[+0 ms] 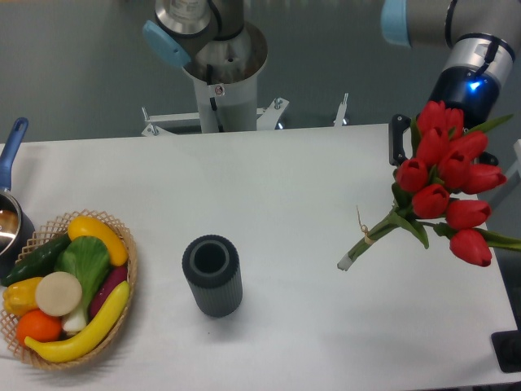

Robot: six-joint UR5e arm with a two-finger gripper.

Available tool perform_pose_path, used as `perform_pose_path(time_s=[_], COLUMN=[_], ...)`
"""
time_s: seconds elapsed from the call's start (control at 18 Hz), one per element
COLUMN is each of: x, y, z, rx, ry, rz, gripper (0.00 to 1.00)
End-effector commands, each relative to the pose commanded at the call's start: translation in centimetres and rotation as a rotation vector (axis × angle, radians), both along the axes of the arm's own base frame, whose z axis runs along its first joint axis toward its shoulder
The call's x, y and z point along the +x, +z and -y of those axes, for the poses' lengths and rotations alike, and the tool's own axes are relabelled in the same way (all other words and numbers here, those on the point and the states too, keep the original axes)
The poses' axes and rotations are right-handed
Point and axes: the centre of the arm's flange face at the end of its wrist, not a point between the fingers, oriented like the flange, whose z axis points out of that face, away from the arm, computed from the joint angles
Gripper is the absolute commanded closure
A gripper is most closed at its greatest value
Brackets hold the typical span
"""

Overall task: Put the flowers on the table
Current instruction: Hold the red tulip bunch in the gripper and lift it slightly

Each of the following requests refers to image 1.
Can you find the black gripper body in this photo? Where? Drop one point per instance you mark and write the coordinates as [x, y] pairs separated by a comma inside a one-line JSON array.
[[462, 88]]

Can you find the red tulip bouquet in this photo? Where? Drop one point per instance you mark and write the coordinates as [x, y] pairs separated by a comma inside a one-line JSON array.
[[436, 188]]

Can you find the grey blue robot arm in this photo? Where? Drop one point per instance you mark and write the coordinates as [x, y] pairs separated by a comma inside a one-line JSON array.
[[482, 35]]

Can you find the black device at edge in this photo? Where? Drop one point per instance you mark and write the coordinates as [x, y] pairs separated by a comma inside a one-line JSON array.
[[507, 349]]

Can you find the dark grey ribbed vase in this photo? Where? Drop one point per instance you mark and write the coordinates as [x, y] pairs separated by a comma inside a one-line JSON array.
[[211, 266]]

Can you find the purple eggplant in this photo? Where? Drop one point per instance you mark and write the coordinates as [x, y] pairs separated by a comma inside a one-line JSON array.
[[115, 277]]

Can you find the yellow squash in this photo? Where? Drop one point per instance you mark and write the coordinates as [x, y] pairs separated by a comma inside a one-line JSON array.
[[90, 226]]

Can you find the green bok choy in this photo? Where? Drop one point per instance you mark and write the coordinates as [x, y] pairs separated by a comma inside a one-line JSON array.
[[86, 258]]

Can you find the woven wicker basket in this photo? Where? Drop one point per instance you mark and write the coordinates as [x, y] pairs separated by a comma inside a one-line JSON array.
[[48, 231]]

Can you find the beige round disc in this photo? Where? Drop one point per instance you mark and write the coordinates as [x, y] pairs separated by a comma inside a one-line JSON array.
[[58, 294]]

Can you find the green cucumber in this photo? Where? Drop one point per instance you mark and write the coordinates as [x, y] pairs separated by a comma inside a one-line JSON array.
[[38, 263]]

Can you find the yellow banana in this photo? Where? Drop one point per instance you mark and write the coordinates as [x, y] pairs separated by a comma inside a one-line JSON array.
[[91, 336]]

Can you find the orange fruit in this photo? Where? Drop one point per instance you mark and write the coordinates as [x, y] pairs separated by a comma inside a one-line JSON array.
[[39, 326]]

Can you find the yellow bell pepper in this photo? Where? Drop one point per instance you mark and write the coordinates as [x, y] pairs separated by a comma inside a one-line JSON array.
[[20, 298]]

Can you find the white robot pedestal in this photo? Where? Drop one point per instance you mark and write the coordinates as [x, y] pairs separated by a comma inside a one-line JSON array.
[[224, 75]]

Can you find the white metal frame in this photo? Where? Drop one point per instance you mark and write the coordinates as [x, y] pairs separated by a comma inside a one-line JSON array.
[[270, 118]]

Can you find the blue handled saucepan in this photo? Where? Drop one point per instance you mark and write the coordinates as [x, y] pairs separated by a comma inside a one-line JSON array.
[[16, 227]]

